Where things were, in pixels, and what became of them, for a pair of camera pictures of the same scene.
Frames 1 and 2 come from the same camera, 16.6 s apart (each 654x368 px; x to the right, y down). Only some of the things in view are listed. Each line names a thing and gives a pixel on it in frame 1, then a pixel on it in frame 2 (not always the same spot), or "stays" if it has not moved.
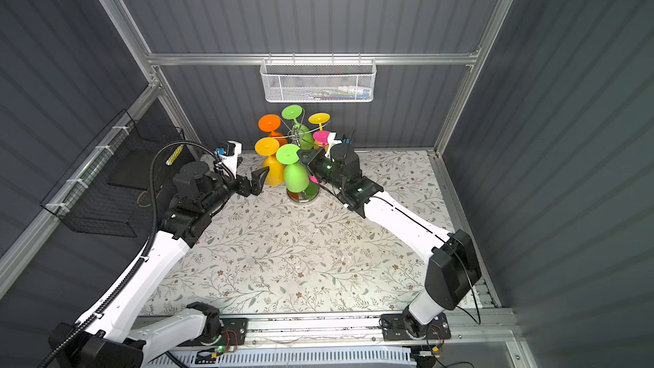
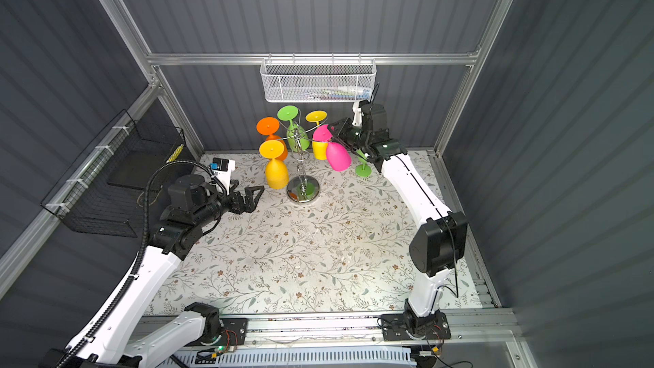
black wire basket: [104, 190] stays
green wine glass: [295, 175] → [363, 170]
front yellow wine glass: [268, 146] stays
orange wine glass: [271, 123] stays
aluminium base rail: [488, 329] stays
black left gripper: [255, 184] → [249, 204]
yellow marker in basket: [174, 154] stays
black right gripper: [318, 156] → [342, 131]
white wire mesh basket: [318, 80] stays
